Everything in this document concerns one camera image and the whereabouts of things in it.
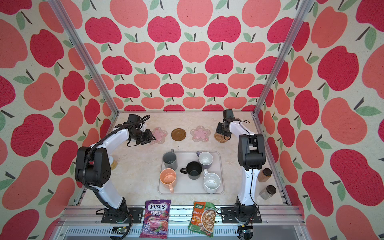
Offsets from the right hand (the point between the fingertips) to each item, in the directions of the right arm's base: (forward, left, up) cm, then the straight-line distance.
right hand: (221, 132), depth 103 cm
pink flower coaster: (-3, +45, -4) cm, 45 cm away
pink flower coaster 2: (0, +15, -4) cm, 15 cm away
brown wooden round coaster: (-2, +31, -4) cm, 31 cm away
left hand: (-14, +43, +6) cm, 46 cm away
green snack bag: (-53, +10, -2) cm, 54 cm away
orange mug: (-34, +31, -3) cm, 46 cm away
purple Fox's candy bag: (-55, +32, 0) cm, 64 cm away
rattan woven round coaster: (-2, +1, -3) cm, 4 cm away
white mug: (-34, +6, -3) cm, 35 cm away
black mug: (-28, +17, -2) cm, 33 cm away
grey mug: (-25, +32, +1) cm, 40 cm away
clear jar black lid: (-39, -22, +4) cm, 45 cm away
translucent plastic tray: (-37, +22, -3) cm, 44 cm away
